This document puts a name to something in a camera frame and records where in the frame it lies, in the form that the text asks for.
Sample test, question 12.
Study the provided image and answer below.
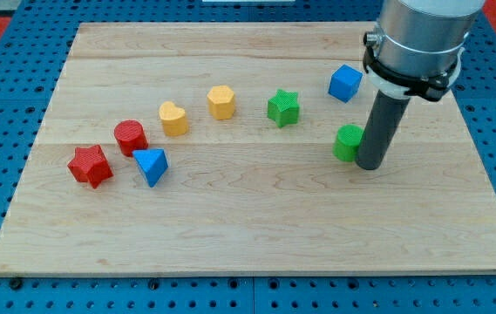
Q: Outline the green cylinder block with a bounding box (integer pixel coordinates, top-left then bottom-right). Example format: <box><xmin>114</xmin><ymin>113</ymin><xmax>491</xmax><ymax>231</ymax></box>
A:
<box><xmin>332</xmin><ymin>124</ymin><xmax>364</xmax><ymax>162</ymax></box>

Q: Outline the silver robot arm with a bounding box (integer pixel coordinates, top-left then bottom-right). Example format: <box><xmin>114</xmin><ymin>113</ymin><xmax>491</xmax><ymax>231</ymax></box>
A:
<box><xmin>363</xmin><ymin>0</ymin><xmax>485</xmax><ymax>102</ymax></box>

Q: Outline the blue cube block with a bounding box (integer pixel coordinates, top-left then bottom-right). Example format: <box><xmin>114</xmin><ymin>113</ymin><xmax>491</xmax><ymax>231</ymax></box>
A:
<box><xmin>328</xmin><ymin>65</ymin><xmax>363</xmax><ymax>102</ymax></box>

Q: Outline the green star block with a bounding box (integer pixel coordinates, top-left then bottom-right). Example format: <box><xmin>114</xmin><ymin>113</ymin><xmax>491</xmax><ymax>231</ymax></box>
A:
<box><xmin>267</xmin><ymin>89</ymin><xmax>300</xmax><ymax>128</ymax></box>

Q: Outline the yellow hexagon block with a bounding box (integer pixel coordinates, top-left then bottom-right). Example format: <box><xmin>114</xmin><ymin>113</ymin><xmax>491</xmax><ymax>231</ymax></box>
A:
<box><xmin>207</xmin><ymin>85</ymin><xmax>235</xmax><ymax>120</ymax></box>

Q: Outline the light wooden board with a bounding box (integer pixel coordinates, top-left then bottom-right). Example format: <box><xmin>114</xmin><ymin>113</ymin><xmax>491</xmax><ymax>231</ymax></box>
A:
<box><xmin>0</xmin><ymin>22</ymin><xmax>496</xmax><ymax>277</ymax></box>

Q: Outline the yellow heart block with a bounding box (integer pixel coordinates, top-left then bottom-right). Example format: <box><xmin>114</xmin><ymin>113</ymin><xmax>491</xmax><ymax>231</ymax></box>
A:
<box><xmin>159</xmin><ymin>101</ymin><xmax>189</xmax><ymax>137</ymax></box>

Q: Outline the blue triangle block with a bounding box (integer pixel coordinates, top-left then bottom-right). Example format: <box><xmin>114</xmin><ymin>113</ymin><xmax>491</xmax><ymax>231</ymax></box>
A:
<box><xmin>132</xmin><ymin>148</ymin><xmax>168</xmax><ymax>188</ymax></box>

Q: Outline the red cylinder block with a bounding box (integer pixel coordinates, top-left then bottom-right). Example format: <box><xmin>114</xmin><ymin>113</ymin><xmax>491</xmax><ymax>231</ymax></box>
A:
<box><xmin>113</xmin><ymin>119</ymin><xmax>148</xmax><ymax>157</ymax></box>

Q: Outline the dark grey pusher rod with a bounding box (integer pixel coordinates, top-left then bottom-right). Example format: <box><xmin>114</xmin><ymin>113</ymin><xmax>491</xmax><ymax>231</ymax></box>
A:
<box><xmin>356</xmin><ymin>91</ymin><xmax>410</xmax><ymax>170</ymax></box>

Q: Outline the red star block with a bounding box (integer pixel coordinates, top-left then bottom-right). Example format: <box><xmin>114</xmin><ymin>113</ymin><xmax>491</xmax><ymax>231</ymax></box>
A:
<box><xmin>67</xmin><ymin>145</ymin><xmax>113</xmax><ymax>188</ymax></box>

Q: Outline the black cable clamp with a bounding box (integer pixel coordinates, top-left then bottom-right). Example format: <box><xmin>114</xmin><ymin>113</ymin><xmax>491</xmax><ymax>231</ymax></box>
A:
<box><xmin>362</xmin><ymin>29</ymin><xmax>464</xmax><ymax>102</ymax></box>

